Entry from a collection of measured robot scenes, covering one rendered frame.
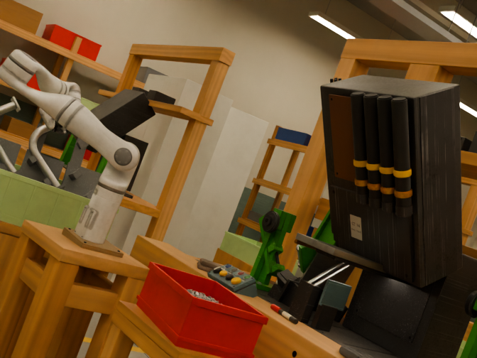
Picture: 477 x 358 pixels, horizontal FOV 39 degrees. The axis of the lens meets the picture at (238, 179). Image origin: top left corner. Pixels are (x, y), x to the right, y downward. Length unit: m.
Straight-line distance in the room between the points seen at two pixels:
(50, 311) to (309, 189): 1.20
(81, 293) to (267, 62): 8.49
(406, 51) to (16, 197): 1.52
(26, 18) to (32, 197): 5.98
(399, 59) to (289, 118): 8.05
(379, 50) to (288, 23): 7.82
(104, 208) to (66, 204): 0.36
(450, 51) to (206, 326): 1.40
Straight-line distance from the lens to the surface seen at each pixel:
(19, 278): 2.26
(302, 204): 2.76
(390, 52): 2.72
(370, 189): 1.80
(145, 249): 2.42
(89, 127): 2.13
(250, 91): 10.22
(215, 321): 1.61
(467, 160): 2.16
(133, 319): 1.75
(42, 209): 2.48
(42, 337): 2.09
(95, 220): 2.16
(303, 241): 1.88
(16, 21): 8.33
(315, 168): 2.77
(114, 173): 2.19
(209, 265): 2.18
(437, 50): 2.57
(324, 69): 10.99
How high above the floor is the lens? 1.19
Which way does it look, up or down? 1 degrees up
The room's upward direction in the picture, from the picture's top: 21 degrees clockwise
